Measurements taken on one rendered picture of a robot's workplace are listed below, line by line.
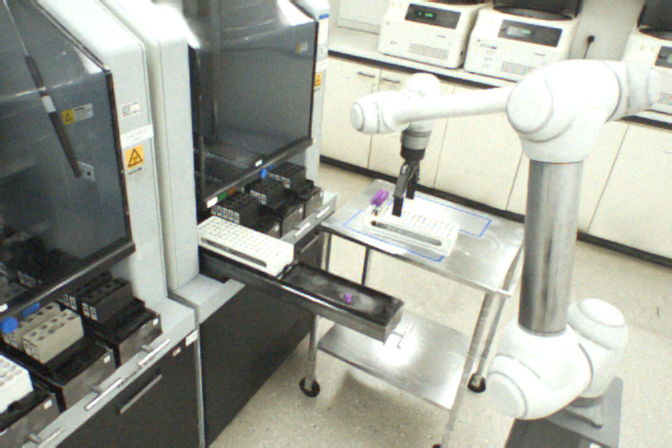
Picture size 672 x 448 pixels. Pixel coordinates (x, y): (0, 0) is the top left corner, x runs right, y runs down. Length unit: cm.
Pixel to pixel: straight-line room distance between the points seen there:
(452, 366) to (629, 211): 190
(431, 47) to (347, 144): 93
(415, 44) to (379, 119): 224
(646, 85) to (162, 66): 101
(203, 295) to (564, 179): 101
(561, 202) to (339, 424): 141
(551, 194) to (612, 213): 260
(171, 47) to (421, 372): 140
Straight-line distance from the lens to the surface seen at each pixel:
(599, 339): 139
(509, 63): 353
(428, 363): 213
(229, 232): 165
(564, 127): 105
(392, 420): 229
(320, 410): 227
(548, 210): 113
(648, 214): 370
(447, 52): 359
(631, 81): 119
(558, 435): 158
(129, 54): 127
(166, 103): 137
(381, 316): 144
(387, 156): 391
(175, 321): 153
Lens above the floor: 173
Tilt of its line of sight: 31 degrees down
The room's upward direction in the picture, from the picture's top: 6 degrees clockwise
